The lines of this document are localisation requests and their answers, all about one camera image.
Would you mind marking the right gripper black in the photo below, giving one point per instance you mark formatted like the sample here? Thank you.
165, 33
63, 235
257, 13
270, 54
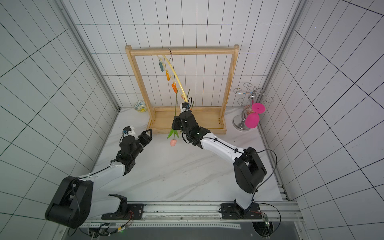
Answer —
178, 123

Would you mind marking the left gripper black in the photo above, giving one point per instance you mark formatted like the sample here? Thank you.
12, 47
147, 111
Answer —
145, 137

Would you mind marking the orange clothespin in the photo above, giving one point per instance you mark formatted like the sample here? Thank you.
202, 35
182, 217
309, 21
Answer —
174, 87
168, 75

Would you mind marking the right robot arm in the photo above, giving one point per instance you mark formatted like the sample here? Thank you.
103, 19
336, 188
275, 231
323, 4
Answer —
249, 169

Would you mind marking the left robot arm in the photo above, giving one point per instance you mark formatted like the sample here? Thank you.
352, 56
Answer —
76, 198

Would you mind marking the yellow curved clothes hanger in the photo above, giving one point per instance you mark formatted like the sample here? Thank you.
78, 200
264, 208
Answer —
175, 78

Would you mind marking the small patterned bowl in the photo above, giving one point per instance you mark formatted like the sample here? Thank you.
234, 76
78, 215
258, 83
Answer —
140, 106

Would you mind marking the teal clothespin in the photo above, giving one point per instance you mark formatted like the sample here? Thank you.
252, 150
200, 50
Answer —
161, 65

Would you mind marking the magenta plastic wine glass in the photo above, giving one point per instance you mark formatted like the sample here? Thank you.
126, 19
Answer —
253, 119

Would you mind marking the chrome glass holder stand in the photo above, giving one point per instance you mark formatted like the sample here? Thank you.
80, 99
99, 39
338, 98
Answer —
250, 97

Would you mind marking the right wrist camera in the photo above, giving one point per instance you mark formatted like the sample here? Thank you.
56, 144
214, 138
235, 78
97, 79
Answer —
185, 107

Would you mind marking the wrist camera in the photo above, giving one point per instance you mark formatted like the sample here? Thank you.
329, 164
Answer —
185, 107
129, 131

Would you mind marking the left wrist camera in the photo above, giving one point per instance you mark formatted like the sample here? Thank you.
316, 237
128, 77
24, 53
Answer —
129, 131

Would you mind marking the wooden clothes rack frame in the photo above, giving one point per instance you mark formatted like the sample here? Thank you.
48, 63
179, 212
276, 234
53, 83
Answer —
212, 118

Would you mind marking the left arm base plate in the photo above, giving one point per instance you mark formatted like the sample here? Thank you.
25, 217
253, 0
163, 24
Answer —
126, 212

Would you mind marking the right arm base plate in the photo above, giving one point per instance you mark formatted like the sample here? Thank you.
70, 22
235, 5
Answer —
234, 212

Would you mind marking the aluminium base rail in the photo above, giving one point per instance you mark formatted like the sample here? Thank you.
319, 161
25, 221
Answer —
201, 214

